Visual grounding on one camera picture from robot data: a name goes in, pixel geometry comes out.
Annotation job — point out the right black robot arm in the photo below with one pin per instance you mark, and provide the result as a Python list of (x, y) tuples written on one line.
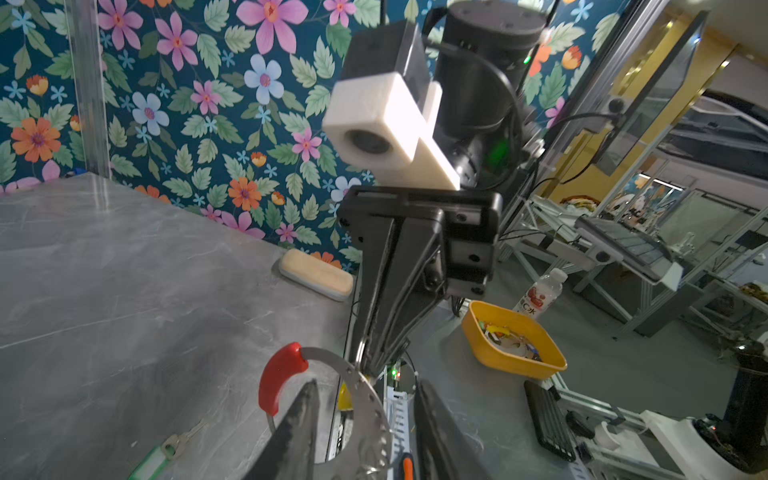
[(477, 51)]

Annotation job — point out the black keyboard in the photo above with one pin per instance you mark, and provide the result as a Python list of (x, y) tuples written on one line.
[(549, 424)]

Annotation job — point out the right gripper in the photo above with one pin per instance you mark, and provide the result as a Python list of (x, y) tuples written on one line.
[(445, 245)]

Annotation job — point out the plastic water bottle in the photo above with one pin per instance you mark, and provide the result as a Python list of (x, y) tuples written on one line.
[(541, 294)]

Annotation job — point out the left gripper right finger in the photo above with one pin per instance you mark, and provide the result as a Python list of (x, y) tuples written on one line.
[(443, 451)]

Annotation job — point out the green capped key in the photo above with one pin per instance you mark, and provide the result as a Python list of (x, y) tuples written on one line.
[(153, 465)]

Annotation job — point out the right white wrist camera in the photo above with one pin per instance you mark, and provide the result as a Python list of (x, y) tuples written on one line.
[(383, 110)]

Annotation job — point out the yellow plastic bin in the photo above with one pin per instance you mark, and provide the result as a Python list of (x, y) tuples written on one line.
[(511, 342)]

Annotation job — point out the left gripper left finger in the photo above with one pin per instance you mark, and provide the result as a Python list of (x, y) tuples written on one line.
[(289, 453)]

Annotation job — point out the orange handled screwdriver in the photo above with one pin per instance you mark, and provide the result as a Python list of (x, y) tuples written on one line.
[(407, 467)]

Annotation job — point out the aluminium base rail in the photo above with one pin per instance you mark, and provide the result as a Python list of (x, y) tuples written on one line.
[(398, 405)]

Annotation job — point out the wooden block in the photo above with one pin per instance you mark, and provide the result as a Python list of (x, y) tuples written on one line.
[(316, 274)]

